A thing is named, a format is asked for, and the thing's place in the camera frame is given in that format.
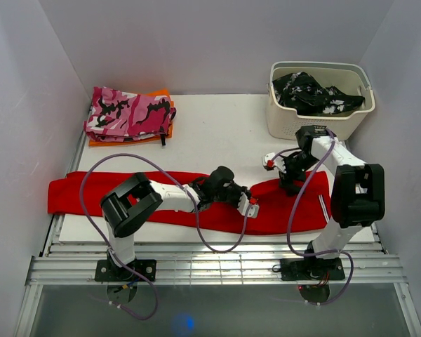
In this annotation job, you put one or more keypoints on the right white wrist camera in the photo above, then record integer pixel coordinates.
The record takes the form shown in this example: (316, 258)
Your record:
(273, 161)

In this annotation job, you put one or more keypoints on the pink camouflage folded trousers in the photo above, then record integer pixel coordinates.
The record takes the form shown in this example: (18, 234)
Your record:
(130, 112)

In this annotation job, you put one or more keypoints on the black white floral trousers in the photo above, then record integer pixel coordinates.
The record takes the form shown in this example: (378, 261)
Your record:
(300, 91)

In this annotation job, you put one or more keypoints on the red trousers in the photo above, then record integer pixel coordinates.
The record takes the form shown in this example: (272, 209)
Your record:
(75, 193)

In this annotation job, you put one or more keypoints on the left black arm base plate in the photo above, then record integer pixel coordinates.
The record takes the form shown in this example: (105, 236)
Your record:
(108, 271)

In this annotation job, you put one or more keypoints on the cream perforated plastic basket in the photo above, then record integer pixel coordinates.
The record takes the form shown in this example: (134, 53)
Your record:
(283, 122)

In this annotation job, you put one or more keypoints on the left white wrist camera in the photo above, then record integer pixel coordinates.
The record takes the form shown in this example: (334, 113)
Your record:
(248, 206)

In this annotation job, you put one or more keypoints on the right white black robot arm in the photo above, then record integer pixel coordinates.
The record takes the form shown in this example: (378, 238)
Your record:
(356, 202)

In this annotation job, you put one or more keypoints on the aluminium rail frame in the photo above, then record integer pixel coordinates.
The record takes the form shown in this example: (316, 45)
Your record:
(74, 248)

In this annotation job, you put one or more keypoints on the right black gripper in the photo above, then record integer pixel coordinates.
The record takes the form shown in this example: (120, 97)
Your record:
(286, 179)

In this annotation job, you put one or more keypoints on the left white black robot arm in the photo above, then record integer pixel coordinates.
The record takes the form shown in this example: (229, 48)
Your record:
(130, 205)

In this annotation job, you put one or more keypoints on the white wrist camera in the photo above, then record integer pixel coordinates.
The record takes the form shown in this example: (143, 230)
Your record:
(273, 161)
(248, 206)

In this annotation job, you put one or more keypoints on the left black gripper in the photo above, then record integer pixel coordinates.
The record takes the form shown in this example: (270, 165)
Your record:
(238, 189)

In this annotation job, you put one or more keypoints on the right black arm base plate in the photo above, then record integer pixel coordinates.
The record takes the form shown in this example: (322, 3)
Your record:
(310, 269)

